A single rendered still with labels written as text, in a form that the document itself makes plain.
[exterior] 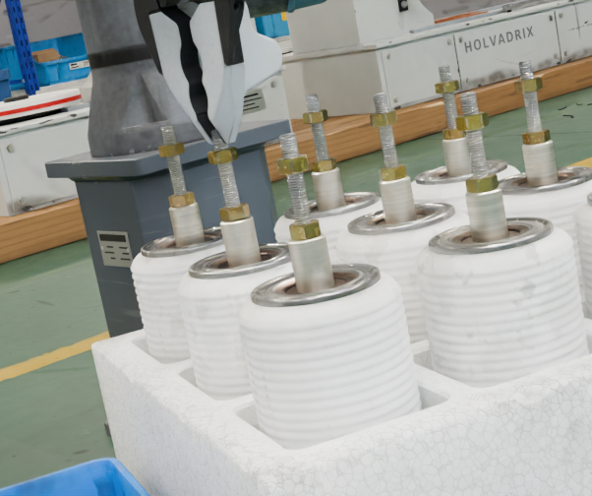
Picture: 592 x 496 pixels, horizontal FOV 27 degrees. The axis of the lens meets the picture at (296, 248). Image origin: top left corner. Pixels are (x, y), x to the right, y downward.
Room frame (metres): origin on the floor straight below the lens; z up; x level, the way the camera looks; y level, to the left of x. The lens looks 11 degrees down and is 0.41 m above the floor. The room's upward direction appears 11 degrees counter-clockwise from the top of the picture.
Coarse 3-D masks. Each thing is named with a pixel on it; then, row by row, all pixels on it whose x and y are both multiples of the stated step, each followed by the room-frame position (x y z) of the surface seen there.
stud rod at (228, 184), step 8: (216, 136) 0.80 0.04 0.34; (216, 144) 0.80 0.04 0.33; (224, 144) 0.80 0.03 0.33; (224, 168) 0.80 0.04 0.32; (224, 176) 0.80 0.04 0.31; (232, 176) 0.80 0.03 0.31; (224, 184) 0.80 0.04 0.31; (232, 184) 0.80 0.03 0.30; (224, 192) 0.80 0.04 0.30; (232, 192) 0.80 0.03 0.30; (232, 200) 0.80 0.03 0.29
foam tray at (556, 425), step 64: (128, 384) 0.85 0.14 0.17; (192, 384) 0.83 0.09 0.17; (448, 384) 0.69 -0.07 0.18; (512, 384) 0.67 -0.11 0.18; (576, 384) 0.66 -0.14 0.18; (128, 448) 0.90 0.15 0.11; (192, 448) 0.72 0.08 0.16; (256, 448) 0.64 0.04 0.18; (320, 448) 0.62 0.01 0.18; (384, 448) 0.62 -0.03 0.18; (448, 448) 0.63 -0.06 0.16; (512, 448) 0.64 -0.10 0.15; (576, 448) 0.66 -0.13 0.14
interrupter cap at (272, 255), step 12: (264, 252) 0.81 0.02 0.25; (276, 252) 0.80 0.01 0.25; (288, 252) 0.79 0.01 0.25; (192, 264) 0.81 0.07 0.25; (204, 264) 0.81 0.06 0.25; (216, 264) 0.81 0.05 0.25; (252, 264) 0.78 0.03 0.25; (264, 264) 0.77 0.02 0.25; (276, 264) 0.77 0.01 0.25; (192, 276) 0.79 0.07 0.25; (204, 276) 0.77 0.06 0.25; (216, 276) 0.77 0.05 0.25; (228, 276) 0.76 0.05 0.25
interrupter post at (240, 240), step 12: (228, 228) 0.79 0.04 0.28; (240, 228) 0.79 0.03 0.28; (252, 228) 0.79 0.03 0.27; (228, 240) 0.79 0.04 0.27; (240, 240) 0.79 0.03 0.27; (252, 240) 0.79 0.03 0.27; (228, 252) 0.79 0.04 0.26; (240, 252) 0.79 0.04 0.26; (252, 252) 0.79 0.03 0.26; (228, 264) 0.80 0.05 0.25; (240, 264) 0.79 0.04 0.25
